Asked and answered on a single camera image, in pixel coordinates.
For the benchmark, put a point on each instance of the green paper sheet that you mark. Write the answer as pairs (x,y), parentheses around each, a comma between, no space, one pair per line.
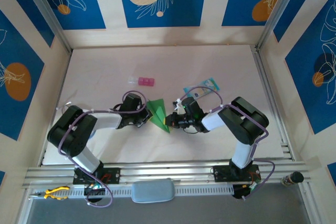
(157,119)

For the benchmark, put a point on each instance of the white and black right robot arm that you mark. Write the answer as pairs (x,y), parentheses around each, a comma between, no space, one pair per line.
(244,121)

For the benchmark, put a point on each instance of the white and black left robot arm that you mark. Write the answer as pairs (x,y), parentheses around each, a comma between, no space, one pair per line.
(71,134)

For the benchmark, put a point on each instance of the pink and clear pill organizer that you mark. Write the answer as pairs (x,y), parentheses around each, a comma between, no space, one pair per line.
(145,81)

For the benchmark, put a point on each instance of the light blue toothbrush packet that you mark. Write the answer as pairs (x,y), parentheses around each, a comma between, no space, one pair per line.
(207,83)

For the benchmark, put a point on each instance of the grey blue zip pouch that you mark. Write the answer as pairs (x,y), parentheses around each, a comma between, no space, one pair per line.
(153,191)

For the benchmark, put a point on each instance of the small green circuit board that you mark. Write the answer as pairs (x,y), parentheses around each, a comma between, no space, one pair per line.
(93,187)
(254,186)

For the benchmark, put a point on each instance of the dark capped small bottle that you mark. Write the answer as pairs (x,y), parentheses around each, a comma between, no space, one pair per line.
(296,177)

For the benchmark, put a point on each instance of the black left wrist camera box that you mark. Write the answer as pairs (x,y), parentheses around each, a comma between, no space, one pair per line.
(132,101)

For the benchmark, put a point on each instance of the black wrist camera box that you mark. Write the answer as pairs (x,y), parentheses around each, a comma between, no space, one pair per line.
(132,101)
(191,106)

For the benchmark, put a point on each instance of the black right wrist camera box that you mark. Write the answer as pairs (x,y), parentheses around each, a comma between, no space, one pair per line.
(191,106)

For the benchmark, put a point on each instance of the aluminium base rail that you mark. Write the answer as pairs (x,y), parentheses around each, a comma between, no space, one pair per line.
(162,171)

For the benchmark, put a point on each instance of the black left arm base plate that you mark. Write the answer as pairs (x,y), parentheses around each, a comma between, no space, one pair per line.
(113,175)

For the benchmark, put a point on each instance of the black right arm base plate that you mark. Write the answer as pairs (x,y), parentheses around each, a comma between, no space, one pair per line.
(223,173)

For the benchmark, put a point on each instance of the white wall hook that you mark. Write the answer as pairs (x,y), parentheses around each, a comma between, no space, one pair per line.
(68,103)

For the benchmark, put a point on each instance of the aluminium side rail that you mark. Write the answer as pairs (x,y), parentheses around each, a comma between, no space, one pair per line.
(268,90)

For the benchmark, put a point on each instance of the aluminium frame post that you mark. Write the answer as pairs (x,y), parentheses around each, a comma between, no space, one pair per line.
(47,11)
(278,11)

